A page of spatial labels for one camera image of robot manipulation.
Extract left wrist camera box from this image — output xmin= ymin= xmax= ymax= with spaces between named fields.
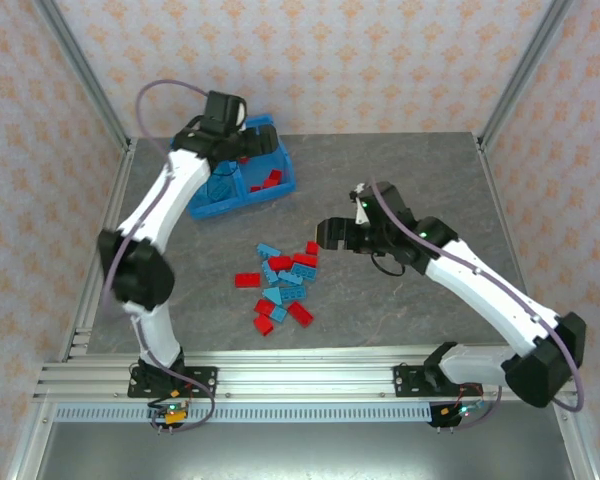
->
xmin=202 ymin=90 xmax=250 ymax=135

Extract small electronics board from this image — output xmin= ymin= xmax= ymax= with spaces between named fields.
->
xmin=149 ymin=397 xmax=191 ymax=431
xmin=429 ymin=397 xmax=487 ymax=431

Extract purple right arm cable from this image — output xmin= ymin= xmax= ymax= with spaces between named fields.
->
xmin=369 ymin=177 xmax=589 ymax=431

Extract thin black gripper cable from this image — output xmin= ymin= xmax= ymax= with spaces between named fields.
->
xmin=371 ymin=251 xmax=407 ymax=277

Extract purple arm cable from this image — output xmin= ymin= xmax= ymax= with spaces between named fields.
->
xmin=369 ymin=177 xmax=589 ymax=431
xmin=103 ymin=78 xmax=216 ymax=432

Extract aluminium table side rail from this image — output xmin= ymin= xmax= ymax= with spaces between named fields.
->
xmin=58 ymin=137 xmax=140 ymax=362
xmin=474 ymin=133 xmax=531 ymax=301

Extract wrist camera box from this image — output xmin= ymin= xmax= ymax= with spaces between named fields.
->
xmin=202 ymin=90 xmax=250 ymax=135
xmin=348 ymin=180 xmax=415 ymax=227

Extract grey slotted cable duct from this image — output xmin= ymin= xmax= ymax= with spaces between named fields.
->
xmin=53 ymin=402 xmax=435 ymax=425

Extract aluminium frame post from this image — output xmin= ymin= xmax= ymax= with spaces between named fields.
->
xmin=32 ymin=0 xmax=134 ymax=154
xmin=476 ymin=0 xmax=580 ymax=154

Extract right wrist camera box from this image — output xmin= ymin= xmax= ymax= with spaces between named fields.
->
xmin=348 ymin=180 xmax=415 ymax=227

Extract aluminium frame leg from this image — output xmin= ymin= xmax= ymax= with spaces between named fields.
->
xmin=554 ymin=399 xmax=600 ymax=480
xmin=7 ymin=399 xmax=56 ymax=480

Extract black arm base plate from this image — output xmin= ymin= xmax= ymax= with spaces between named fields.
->
xmin=392 ymin=363 xmax=484 ymax=400
xmin=127 ymin=365 xmax=219 ymax=400

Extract wide aluminium base rail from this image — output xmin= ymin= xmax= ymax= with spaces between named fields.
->
xmin=32 ymin=347 xmax=581 ymax=401

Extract grey metal shelf panel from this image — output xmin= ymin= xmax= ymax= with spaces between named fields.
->
xmin=27 ymin=422 xmax=579 ymax=480

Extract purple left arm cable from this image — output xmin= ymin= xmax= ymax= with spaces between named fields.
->
xmin=103 ymin=78 xmax=216 ymax=432

